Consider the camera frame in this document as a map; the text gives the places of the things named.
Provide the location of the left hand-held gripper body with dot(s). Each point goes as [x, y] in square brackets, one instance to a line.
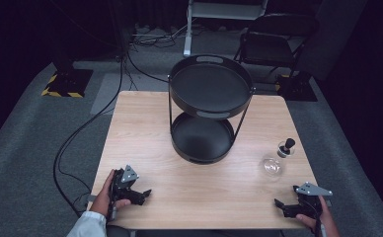
[119, 188]

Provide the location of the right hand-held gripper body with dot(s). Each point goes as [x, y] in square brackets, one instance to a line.
[309, 197]

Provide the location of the clear glass bottle black stopper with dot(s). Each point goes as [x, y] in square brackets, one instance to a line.
[273, 165]

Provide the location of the black two-tier tray rack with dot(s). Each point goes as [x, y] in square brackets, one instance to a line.
[209, 98]

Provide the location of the person's left hand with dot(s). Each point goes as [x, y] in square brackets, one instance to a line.
[101, 198]

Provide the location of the person's right hand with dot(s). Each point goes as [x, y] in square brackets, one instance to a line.
[326, 221]

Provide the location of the black yellow-striped stand base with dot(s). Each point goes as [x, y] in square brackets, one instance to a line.
[296, 88]
[68, 83]

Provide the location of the black folding chair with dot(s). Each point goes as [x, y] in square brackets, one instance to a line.
[271, 42]

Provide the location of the grey curtain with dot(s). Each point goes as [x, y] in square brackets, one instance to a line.
[331, 36]

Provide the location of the white metal stand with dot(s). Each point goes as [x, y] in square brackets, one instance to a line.
[212, 10]

